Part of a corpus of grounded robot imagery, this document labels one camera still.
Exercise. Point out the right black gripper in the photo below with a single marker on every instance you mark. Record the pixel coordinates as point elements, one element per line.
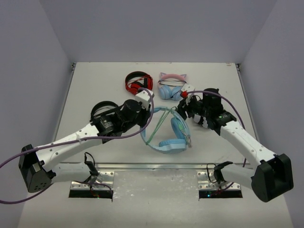
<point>183,107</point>

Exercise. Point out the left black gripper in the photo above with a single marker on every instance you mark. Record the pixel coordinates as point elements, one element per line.
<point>146,114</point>

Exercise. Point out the light blue headphones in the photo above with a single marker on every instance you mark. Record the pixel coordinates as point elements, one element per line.
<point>170,135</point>

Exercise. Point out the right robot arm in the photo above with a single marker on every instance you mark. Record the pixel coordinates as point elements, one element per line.
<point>270,174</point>

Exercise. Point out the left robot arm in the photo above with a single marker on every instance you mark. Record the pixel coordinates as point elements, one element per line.
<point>44,166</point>

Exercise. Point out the black headphones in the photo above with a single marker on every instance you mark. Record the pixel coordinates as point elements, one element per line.
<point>100,108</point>

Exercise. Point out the red headphones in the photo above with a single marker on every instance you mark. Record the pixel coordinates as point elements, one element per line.
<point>136,80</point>

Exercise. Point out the pink blue cat-ear headphones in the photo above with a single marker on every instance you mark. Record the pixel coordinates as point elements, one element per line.
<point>170,85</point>

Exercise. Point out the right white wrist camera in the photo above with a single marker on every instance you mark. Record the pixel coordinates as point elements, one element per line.
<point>186,92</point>

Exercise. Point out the metal rail bracket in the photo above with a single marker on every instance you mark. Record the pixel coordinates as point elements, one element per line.
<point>147,166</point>

